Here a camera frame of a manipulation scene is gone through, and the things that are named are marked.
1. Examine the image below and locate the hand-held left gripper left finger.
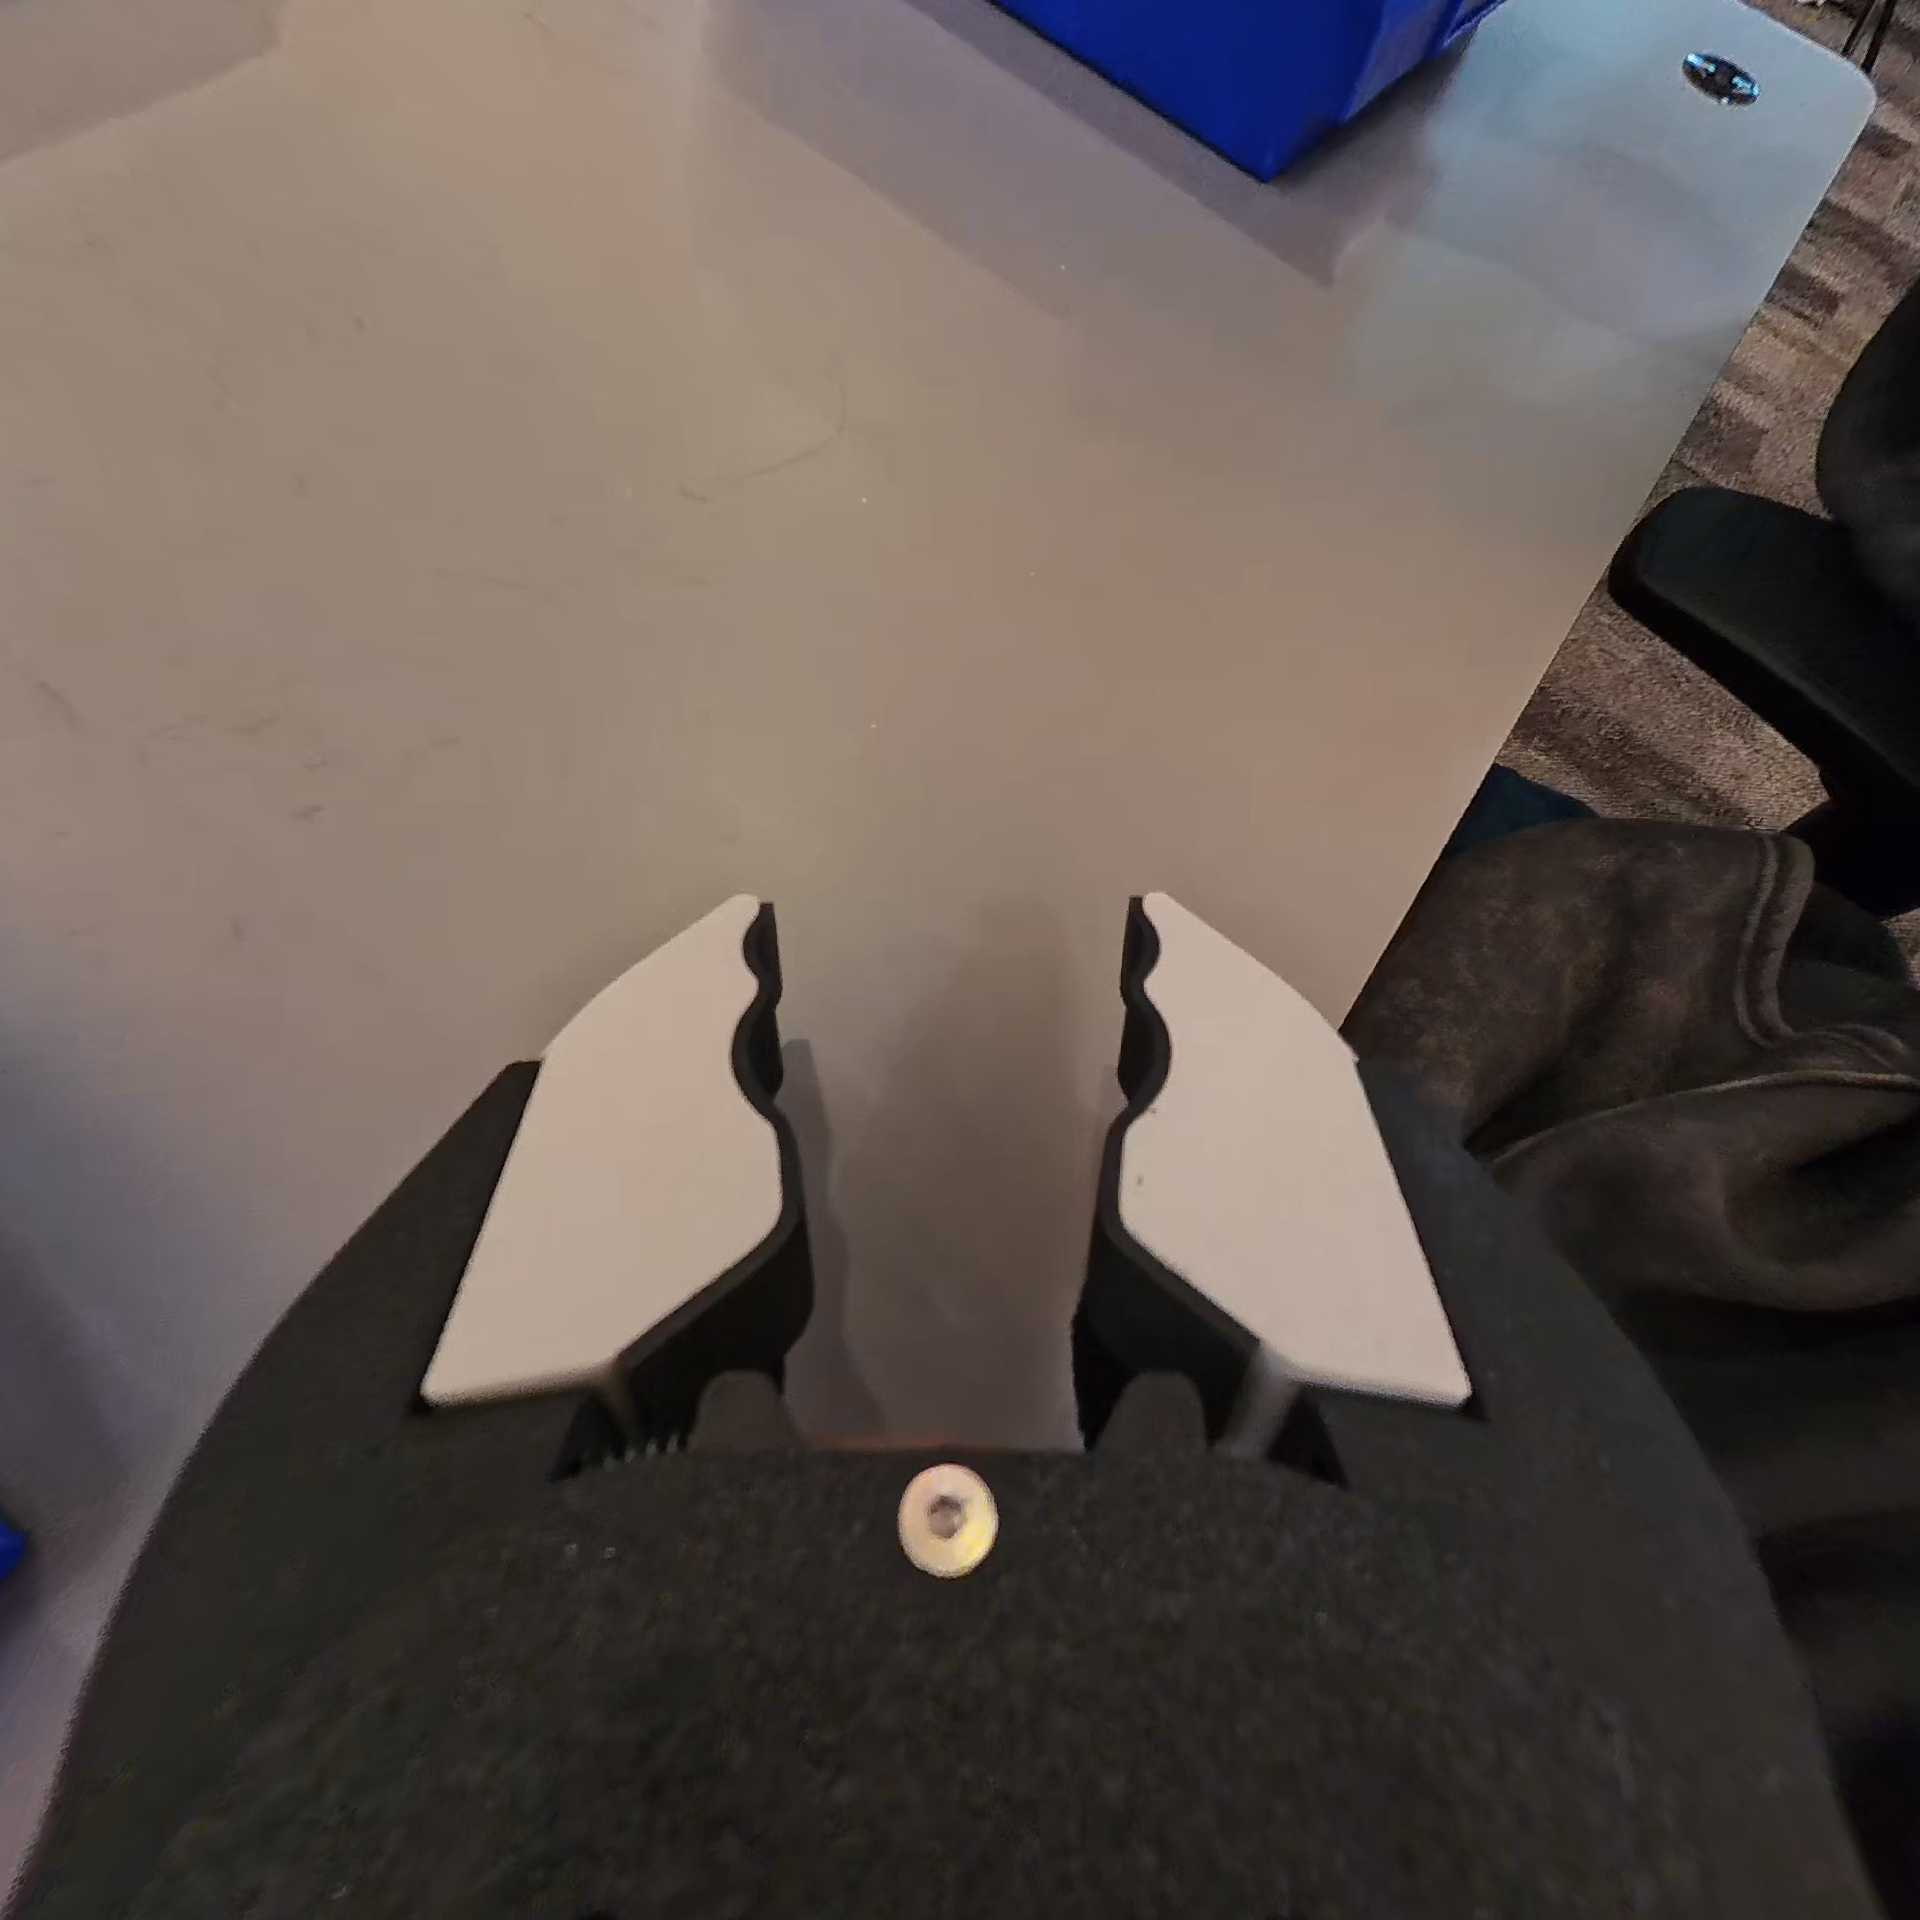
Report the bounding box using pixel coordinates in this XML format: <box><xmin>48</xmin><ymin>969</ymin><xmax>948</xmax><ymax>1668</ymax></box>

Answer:
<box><xmin>421</xmin><ymin>897</ymin><xmax>816</xmax><ymax>1478</ymax></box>

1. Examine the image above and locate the grey desk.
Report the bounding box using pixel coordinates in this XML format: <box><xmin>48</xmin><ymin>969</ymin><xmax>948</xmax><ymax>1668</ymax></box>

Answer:
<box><xmin>0</xmin><ymin>0</ymin><xmax>1881</xmax><ymax>1920</ymax></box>

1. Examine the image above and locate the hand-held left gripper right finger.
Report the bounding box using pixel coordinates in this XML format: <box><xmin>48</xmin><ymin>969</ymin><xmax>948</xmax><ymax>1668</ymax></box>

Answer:
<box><xmin>1076</xmin><ymin>892</ymin><xmax>1475</xmax><ymax>1478</ymax></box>

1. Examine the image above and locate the grey hooded sweatshirt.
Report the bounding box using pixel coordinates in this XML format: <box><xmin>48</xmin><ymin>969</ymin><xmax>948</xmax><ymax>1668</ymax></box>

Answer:
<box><xmin>1341</xmin><ymin>816</ymin><xmax>1920</xmax><ymax>1920</ymax></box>

